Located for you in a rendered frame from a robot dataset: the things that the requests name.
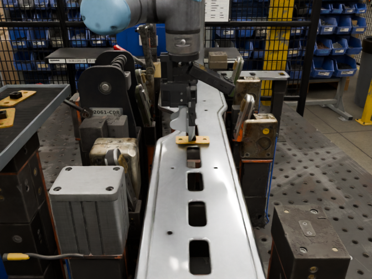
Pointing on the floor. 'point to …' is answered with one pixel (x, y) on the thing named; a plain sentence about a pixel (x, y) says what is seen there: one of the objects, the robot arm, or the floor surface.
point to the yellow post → (276, 44)
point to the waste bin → (364, 72)
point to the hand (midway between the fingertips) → (192, 134)
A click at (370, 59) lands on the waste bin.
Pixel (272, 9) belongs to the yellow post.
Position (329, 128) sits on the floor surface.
